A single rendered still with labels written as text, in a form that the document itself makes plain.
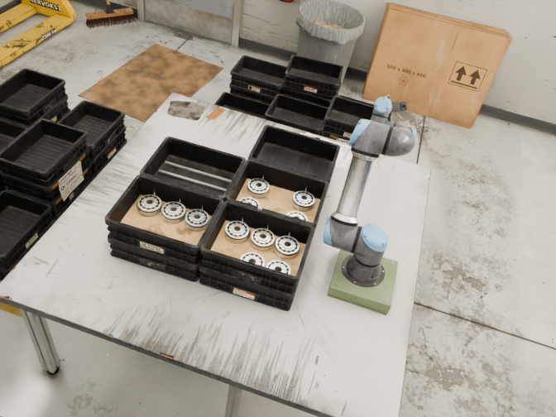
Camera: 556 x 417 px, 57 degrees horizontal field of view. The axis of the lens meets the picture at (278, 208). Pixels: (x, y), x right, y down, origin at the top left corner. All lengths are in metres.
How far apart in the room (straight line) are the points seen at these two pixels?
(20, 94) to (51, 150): 0.62
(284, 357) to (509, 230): 2.42
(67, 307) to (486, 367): 2.21
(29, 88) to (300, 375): 2.58
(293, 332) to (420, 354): 1.15
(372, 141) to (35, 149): 1.95
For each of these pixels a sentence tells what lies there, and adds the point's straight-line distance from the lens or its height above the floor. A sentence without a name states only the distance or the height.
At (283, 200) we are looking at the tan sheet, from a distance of 2.34.
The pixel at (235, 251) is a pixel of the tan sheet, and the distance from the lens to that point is 2.11.
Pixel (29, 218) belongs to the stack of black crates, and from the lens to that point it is 3.10.
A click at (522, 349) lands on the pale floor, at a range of 3.37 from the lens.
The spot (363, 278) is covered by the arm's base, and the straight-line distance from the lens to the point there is 2.19.
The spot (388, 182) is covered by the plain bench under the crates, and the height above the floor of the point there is 0.70.
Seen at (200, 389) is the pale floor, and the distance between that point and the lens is 2.70.
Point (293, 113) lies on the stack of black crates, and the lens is 3.72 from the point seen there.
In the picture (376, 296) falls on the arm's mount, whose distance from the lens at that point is 2.18.
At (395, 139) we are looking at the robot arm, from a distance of 2.01.
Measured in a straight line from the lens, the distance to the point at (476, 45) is 4.72.
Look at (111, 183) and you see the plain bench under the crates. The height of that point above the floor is 0.70.
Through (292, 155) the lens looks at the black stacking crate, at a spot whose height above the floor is 0.83.
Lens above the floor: 2.44
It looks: 44 degrees down
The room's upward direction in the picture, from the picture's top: 11 degrees clockwise
